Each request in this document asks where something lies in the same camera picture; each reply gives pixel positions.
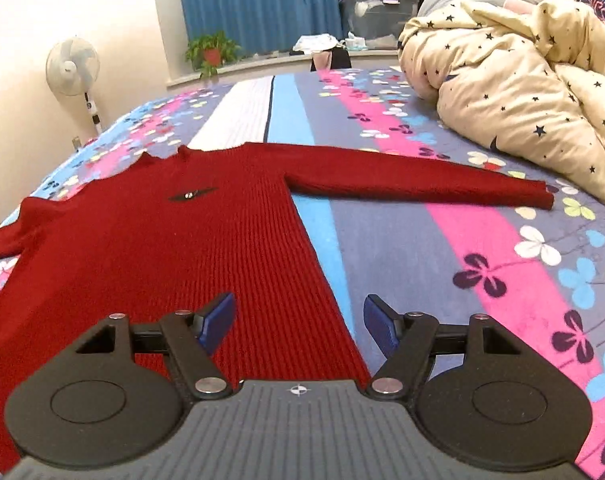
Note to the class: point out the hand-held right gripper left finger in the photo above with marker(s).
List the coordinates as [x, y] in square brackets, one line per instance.
[216, 321]

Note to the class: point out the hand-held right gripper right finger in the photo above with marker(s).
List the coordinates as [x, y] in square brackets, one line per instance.
[380, 322]

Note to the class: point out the red knit sweater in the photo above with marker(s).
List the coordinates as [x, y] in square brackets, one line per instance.
[147, 260]

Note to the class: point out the floral striped bed sheet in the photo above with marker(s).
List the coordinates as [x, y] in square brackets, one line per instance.
[432, 270]

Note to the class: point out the potted green plant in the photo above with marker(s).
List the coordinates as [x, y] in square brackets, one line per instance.
[211, 51]

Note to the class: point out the star print cream duvet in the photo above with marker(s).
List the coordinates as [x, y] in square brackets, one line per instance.
[527, 80]

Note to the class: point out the white cloth bundle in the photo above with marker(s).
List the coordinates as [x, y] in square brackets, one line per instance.
[314, 43]

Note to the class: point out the white standing fan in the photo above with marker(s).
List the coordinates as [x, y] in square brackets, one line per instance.
[74, 70]

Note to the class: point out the clear plastic storage box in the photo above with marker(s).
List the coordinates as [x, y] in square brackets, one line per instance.
[377, 12]

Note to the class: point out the blue curtain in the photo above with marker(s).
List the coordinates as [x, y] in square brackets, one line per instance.
[262, 5]

